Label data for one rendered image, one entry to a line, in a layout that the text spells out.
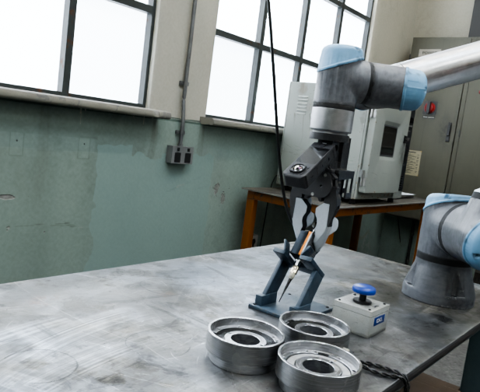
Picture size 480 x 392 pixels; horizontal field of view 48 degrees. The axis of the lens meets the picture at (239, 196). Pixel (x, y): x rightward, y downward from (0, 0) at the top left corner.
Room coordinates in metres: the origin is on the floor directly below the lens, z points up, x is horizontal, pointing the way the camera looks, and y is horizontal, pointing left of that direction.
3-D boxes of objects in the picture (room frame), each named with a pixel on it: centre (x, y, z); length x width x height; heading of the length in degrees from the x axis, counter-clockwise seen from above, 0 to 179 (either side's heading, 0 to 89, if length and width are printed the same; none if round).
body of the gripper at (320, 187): (0.98, -0.15, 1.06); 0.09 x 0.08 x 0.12; 142
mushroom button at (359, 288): (0.89, -0.23, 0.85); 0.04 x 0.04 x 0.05
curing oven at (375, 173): (3.31, -0.63, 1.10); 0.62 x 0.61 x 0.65; 142
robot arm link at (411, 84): (1.01, -0.24, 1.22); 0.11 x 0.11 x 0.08; 8
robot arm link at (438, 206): (1.15, -0.46, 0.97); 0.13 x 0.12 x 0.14; 8
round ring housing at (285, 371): (0.64, -0.13, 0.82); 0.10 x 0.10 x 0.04
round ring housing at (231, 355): (0.70, -0.03, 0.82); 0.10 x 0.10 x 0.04
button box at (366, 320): (0.90, -0.23, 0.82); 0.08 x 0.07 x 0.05; 142
